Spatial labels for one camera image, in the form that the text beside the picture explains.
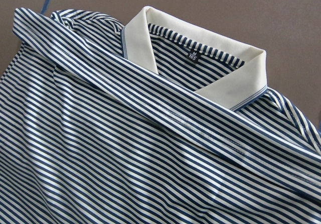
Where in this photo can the navy white striped polo shirt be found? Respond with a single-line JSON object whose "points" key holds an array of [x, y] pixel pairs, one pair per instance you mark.
{"points": [[156, 121]]}

